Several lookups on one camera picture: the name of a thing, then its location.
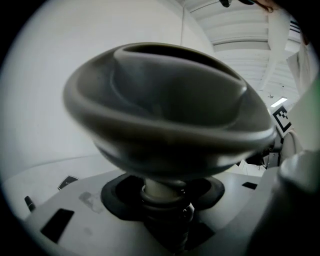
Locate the small black stick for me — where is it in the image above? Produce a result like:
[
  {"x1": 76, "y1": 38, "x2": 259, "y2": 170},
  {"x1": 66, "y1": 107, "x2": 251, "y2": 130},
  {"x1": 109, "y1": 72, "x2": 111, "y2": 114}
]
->
[{"x1": 23, "y1": 195, "x2": 38, "y2": 214}]

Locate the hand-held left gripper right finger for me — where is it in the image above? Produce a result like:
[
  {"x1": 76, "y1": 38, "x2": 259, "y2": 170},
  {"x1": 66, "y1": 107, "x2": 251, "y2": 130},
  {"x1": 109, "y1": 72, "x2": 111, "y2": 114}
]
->
[{"x1": 184, "y1": 166, "x2": 282, "y2": 256}]

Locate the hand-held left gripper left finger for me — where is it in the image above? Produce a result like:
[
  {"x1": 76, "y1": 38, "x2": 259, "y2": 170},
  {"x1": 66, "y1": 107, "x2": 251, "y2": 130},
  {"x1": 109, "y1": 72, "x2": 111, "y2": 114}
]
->
[{"x1": 23, "y1": 171, "x2": 171, "y2": 256}]

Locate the ceiling tube light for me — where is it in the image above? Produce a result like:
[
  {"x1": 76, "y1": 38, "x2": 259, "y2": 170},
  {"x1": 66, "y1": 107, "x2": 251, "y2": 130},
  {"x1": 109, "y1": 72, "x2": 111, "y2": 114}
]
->
[{"x1": 270, "y1": 97, "x2": 289, "y2": 108}]

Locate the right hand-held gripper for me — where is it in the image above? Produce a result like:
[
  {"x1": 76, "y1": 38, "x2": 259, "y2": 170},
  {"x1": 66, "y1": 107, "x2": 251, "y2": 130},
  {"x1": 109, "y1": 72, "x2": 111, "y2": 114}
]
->
[{"x1": 268, "y1": 104, "x2": 293, "y2": 153}]

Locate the black square case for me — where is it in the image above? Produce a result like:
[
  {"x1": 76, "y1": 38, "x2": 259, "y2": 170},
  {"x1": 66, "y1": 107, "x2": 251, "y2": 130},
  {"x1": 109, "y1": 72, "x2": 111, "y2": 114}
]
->
[{"x1": 57, "y1": 174, "x2": 80, "y2": 191}]

